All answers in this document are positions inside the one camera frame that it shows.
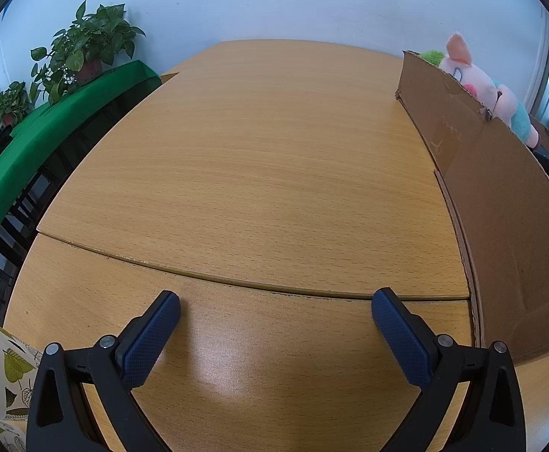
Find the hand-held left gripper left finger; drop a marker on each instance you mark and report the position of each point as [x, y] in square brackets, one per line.
[150, 339]

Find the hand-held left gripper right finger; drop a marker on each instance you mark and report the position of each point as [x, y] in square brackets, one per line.
[401, 339]

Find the brown cardboard box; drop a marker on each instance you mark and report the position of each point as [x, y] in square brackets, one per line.
[500, 226]

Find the wooden desk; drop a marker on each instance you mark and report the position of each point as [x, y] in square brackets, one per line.
[255, 174]

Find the black power adapter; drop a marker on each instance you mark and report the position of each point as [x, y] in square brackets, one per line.
[545, 154]

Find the green covered bench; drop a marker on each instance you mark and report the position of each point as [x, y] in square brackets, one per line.
[67, 108]

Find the pink pig plush toy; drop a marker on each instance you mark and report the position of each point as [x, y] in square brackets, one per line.
[477, 80]

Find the small potted green plant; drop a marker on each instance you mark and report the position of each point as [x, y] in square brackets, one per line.
[11, 101]

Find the large potted green plant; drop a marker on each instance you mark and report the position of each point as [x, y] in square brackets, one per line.
[86, 37]

